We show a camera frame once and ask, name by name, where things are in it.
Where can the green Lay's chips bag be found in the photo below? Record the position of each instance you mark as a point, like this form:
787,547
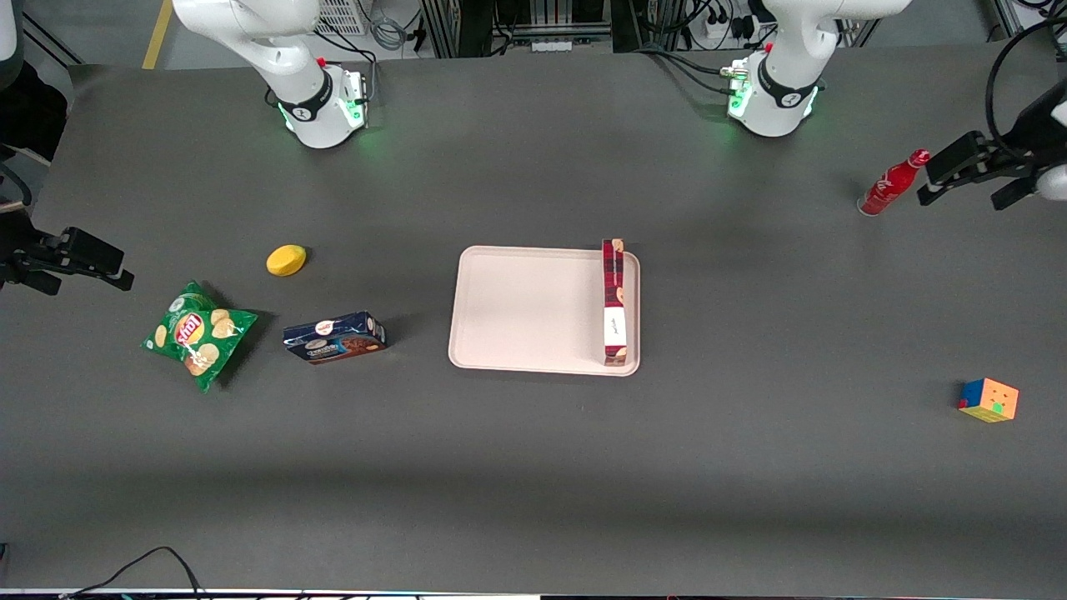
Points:
196,333

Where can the aluminium frame post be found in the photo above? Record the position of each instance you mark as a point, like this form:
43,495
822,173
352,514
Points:
1013,12

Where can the yellow lemon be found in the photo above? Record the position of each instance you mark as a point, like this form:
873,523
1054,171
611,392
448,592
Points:
286,260

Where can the white power strip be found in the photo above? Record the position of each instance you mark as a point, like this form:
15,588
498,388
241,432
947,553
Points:
717,29

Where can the white perforated box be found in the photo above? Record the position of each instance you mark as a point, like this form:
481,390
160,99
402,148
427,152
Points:
342,17

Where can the black equipment rack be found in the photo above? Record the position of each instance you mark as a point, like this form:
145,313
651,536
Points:
475,25

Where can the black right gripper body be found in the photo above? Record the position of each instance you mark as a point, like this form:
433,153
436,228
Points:
18,252

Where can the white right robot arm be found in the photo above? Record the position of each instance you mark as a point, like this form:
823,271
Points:
321,108

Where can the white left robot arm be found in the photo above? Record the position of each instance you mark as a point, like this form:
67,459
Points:
779,92

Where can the red cola bottle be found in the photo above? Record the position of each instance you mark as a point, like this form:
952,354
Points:
884,192

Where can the red cookie box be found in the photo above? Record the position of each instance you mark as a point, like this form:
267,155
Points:
613,325

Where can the white rectangular tray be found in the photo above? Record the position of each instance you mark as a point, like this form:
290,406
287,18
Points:
533,308

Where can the colourful Rubik's cube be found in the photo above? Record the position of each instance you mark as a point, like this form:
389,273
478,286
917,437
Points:
994,402

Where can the blue cookie box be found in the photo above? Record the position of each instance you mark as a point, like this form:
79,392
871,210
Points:
333,340

